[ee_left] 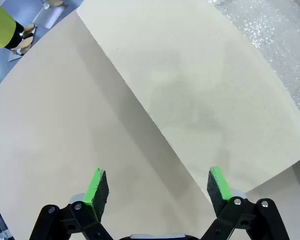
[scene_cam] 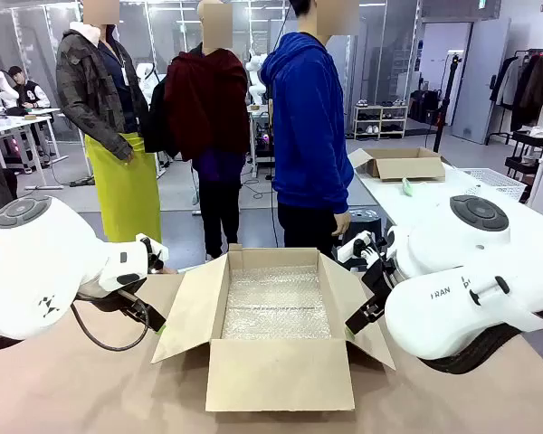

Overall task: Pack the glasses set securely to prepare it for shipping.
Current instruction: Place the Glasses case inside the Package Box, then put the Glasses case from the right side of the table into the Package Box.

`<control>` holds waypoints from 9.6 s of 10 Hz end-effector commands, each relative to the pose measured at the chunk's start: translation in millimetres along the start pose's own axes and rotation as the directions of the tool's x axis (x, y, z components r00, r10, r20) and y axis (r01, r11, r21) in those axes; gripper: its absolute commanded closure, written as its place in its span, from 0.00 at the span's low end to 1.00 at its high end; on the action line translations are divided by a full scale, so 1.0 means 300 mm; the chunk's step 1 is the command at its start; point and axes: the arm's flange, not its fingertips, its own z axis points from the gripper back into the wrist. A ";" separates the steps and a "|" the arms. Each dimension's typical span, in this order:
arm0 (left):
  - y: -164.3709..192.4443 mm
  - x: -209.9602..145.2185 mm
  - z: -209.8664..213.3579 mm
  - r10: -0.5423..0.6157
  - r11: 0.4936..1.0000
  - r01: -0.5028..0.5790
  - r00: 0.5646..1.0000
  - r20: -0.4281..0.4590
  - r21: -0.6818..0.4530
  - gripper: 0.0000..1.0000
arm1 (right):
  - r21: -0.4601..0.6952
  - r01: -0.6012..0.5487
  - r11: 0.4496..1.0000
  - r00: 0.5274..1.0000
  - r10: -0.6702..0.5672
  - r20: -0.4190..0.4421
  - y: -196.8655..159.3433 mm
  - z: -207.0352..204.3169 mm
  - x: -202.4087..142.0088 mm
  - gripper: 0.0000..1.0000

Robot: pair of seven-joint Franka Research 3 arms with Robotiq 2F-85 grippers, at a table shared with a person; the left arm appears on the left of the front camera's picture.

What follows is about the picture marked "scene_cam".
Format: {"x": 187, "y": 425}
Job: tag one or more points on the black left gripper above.
{"x": 113, "y": 299}

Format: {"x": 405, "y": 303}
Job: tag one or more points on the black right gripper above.
{"x": 379, "y": 279}

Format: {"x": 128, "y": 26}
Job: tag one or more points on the large cardboard box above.
{"x": 276, "y": 380}

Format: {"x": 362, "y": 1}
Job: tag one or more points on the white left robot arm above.
{"x": 36, "y": 267}

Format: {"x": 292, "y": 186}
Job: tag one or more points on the white lab robot arm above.
{"x": 0, "y": 90}
{"x": 257, "y": 81}

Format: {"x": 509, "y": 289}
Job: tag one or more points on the person's right forearm blue sleeve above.
{"x": 332, "y": 181}

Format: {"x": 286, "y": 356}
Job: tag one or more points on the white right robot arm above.
{"x": 452, "y": 289}

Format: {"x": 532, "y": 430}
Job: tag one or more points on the person's right hand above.
{"x": 342, "y": 223}

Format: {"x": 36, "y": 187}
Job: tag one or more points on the clear bubble wrap sheet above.
{"x": 276, "y": 303}

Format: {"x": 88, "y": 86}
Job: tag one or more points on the dark grey stool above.
{"x": 364, "y": 219}

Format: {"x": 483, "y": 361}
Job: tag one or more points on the small light green object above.
{"x": 407, "y": 186}

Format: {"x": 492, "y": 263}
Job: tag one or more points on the mannequin camo jacket yellow skirt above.
{"x": 117, "y": 181}

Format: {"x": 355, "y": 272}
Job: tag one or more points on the white work table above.
{"x": 434, "y": 194}

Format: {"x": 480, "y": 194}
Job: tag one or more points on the small open cardboard box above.
{"x": 409, "y": 167}

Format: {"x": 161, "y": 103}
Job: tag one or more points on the white perforated basket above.
{"x": 495, "y": 181}

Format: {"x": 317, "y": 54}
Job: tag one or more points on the person in blue hoodie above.
{"x": 307, "y": 135}

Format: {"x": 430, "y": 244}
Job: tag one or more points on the white shoe rack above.
{"x": 380, "y": 122}

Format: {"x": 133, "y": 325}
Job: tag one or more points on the mannequin dark red garment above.
{"x": 208, "y": 113}

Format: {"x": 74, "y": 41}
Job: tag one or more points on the black luggage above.
{"x": 423, "y": 106}

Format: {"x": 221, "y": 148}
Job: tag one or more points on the black utility cart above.
{"x": 525, "y": 156}

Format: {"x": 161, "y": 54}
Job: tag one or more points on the black tripod stand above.
{"x": 445, "y": 104}

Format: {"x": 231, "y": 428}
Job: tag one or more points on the seated person varsity jacket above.
{"x": 27, "y": 95}

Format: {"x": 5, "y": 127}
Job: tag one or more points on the clothes rack with coats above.
{"x": 527, "y": 90}

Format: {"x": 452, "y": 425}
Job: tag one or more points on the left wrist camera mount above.
{"x": 153, "y": 255}

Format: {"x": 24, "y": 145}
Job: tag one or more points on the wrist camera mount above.
{"x": 359, "y": 248}
{"x": 153, "y": 255}

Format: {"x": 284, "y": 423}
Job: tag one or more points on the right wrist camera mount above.
{"x": 359, "y": 248}

